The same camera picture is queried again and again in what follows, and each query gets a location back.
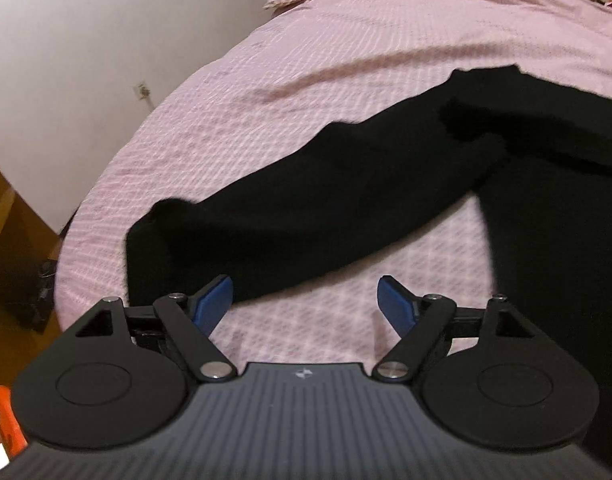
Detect dark floor object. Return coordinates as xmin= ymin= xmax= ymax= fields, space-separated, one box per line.
xmin=16 ymin=259 xmax=62 ymax=332

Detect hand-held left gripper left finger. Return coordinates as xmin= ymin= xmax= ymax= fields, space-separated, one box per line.
xmin=76 ymin=274 xmax=237 ymax=384

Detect black sweater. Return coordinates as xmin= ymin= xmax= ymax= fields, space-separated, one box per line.
xmin=123 ymin=65 xmax=612 ymax=466

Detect pink checked bed cover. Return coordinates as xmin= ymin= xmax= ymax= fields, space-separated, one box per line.
xmin=56 ymin=0 xmax=612 ymax=367

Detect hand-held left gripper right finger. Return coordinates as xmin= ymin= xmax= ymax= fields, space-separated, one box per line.
xmin=374 ymin=275 xmax=537 ymax=384

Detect orange plastic part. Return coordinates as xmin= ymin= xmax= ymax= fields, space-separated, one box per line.
xmin=0 ymin=385 xmax=29 ymax=472

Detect wooden cabinet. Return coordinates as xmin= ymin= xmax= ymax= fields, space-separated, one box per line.
xmin=0 ymin=152 xmax=66 ymax=323

